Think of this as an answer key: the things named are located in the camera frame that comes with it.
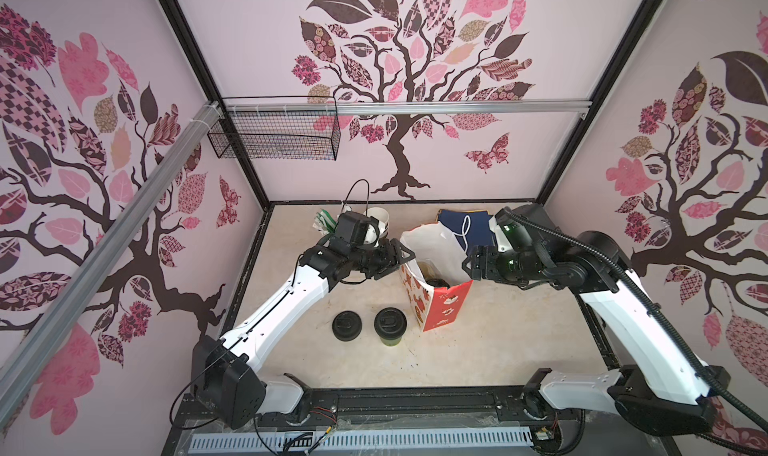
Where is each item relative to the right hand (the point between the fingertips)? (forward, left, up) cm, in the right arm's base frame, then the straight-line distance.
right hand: (475, 265), depth 63 cm
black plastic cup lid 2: (-5, +19, -20) cm, 28 cm away
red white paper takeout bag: (+17, +3, -21) cm, 27 cm away
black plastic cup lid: (+6, +5, -19) cm, 20 cm away
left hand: (+5, +14, -8) cm, 17 cm away
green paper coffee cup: (-8, +19, -23) cm, 31 cm away
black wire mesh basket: (+52, +54, +3) cm, 75 cm away
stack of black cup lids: (-2, +32, -30) cm, 43 cm away
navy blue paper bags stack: (+12, -2, -2) cm, 12 cm away
